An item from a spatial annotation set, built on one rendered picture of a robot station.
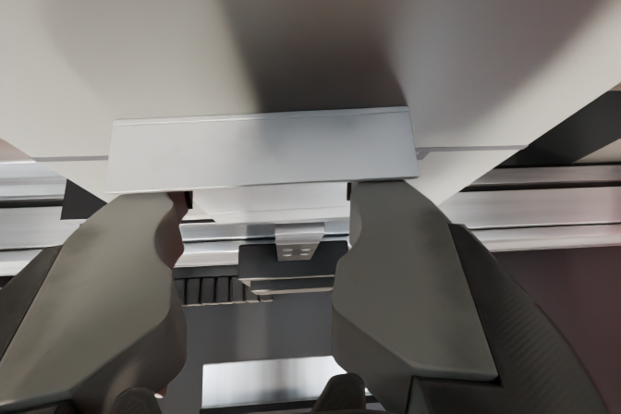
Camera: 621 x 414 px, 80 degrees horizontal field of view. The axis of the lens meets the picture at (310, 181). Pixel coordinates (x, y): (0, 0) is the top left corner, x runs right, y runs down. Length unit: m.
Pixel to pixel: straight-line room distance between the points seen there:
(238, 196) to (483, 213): 0.40
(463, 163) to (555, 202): 0.43
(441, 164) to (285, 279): 0.28
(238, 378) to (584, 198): 0.51
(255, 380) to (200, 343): 0.52
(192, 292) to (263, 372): 0.40
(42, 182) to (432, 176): 0.24
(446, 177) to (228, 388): 0.16
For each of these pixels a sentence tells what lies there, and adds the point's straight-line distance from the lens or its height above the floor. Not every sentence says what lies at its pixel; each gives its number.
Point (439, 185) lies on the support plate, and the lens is 0.20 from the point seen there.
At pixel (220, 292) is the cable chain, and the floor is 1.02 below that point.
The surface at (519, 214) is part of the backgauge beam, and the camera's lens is 0.56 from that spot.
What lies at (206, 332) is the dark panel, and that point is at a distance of 0.74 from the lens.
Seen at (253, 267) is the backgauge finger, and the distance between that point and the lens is 0.41.
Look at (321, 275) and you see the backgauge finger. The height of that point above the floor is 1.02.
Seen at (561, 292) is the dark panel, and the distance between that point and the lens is 0.91.
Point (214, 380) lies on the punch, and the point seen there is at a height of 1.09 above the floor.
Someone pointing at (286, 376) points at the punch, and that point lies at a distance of 0.23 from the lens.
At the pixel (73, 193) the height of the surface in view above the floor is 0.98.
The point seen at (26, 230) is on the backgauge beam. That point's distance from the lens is 0.56.
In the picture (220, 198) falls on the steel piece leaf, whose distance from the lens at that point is 0.18.
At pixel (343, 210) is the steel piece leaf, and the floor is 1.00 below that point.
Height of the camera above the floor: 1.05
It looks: 19 degrees down
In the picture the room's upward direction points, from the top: 177 degrees clockwise
